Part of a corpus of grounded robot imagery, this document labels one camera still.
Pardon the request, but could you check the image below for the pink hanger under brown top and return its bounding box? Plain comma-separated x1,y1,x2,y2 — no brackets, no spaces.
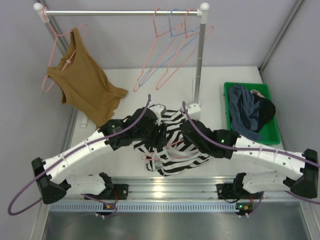
41,7,90,94

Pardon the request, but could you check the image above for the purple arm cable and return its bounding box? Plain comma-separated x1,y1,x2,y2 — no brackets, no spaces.
181,101,320,218
8,94,153,218

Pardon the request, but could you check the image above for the white slotted cable duct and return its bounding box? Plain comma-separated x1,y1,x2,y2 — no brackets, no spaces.
50,202,239,213

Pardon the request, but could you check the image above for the brown tank top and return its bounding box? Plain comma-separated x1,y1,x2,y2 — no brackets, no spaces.
47,28,128,127

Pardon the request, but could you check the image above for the blue hanger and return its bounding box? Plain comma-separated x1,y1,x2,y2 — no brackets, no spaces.
138,8,198,87

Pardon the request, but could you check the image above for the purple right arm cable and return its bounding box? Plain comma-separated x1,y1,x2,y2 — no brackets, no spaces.
181,101,320,218

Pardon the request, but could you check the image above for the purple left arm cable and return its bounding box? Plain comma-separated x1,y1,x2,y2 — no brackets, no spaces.
8,94,153,218

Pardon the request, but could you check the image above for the aluminium rail frame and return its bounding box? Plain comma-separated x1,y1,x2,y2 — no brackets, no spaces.
41,109,320,240

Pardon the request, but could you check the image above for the pink garment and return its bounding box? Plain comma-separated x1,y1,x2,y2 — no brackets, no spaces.
250,89,266,99

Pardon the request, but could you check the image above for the blue grey garment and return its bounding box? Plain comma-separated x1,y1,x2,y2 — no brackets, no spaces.
227,84,263,141

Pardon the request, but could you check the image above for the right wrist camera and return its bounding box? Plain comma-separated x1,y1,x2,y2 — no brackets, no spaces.
186,102,201,121

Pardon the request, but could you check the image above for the green plastic bin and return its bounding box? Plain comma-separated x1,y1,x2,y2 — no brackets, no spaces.
224,82,281,145

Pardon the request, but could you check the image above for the black white striped tank top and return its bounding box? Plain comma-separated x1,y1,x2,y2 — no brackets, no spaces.
134,110,210,177

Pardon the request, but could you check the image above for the black garment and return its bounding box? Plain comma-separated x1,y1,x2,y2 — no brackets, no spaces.
253,94,276,133

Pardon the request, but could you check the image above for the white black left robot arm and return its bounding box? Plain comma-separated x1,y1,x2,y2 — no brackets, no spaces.
31,104,167,205

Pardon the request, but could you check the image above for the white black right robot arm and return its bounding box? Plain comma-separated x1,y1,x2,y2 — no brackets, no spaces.
180,120,320,199

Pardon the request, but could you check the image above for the white clothes rack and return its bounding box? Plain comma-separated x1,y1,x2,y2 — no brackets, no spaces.
33,2,210,106

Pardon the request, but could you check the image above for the pink hanger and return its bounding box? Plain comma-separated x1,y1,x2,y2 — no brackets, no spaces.
133,8,183,93
155,8,215,90
141,139,199,161
41,7,90,94

